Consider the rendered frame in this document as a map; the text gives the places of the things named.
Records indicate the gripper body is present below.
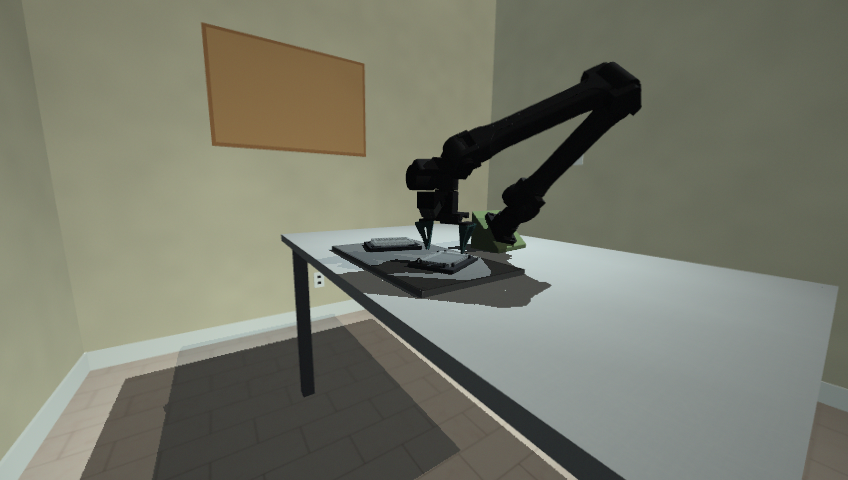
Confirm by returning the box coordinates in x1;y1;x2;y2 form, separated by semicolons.
419;212;474;226

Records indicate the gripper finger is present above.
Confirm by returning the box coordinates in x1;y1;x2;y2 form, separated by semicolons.
459;224;476;254
415;221;434;250

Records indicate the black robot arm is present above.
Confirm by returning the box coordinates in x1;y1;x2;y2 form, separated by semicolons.
406;62;641;244

